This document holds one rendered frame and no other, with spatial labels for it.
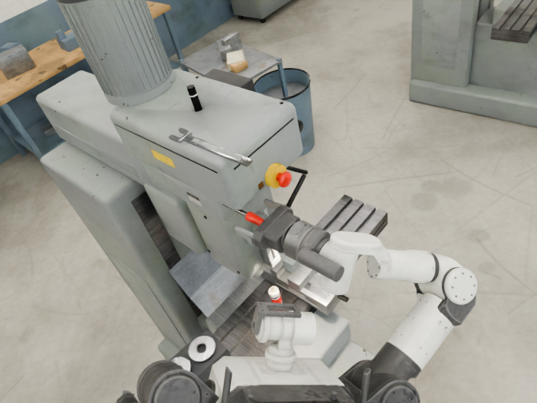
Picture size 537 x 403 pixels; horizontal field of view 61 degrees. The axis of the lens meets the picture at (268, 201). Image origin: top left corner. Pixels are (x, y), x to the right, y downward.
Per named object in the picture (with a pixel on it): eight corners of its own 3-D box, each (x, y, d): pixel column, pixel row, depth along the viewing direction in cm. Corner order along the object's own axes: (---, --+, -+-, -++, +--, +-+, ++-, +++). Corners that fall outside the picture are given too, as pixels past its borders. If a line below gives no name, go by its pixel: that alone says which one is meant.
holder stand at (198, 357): (241, 374, 160) (227, 346, 147) (192, 421, 152) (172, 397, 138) (221, 353, 168) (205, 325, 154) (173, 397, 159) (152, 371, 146)
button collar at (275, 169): (288, 178, 112) (284, 160, 108) (273, 193, 109) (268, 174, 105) (282, 176, 113) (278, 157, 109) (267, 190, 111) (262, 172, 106)
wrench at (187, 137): (256, 159, 94) (256, 156, 94) (244, 170, 92) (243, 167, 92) (181, 129, 108) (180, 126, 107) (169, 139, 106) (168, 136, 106)
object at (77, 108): (233, 168, 147) (216, 117, 133) (182, 212, 137) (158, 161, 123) (104, 109, 193) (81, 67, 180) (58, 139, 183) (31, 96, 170)
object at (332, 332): (352, 335, 184) (350, 319, 176) (300, 404, 169) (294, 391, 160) (263, 279, 213) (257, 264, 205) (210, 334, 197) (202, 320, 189)
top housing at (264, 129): (308, 153, 118) (298, 99, 107) (239, 217, 106) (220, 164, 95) (192, 109, 145) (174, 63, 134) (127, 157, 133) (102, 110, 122)
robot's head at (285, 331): (312, 361, 90) (318, 317, 90) (263, 360, 88) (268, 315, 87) (301, 349, 97) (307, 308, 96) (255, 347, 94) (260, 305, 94)
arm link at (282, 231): (283, 194, 106) (324, 213, 99) (290, 222, 113) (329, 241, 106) (248, 229, 100) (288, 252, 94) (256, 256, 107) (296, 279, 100)
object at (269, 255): (280, 259, 145) (268, 214, 130) (272, 268, 143) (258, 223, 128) (272, 254, 147) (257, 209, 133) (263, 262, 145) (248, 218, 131)
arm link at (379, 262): (327, 229, 95) (383, 233, 99) (317, 266, 98) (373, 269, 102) (337, 242, 89) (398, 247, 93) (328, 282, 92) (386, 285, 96)
